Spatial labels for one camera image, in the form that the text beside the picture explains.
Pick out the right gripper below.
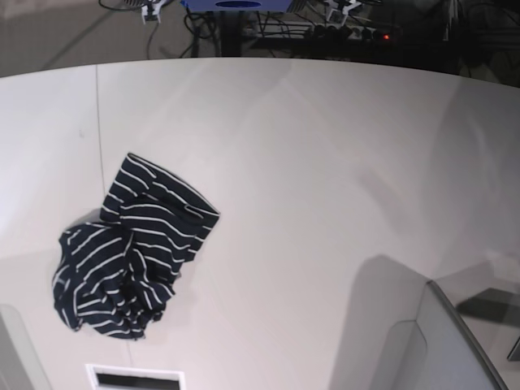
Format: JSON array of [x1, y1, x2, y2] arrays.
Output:
[[141, 0, 172, 23]]

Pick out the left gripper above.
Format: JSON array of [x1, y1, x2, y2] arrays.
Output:
[[324, 0, 362, 24]]

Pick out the navy white striped t-shirt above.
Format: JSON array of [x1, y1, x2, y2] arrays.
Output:
[[52, 154, 220, 340]]

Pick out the red lit power strip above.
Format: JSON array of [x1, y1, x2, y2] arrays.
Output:
[[241, 19, 397, 43]]

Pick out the grey partition panel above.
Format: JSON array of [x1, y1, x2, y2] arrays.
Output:
[[327, 253, 511, 390]]

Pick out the white slotted box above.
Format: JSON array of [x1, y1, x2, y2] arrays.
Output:
[[85, 364, 187, 390]]

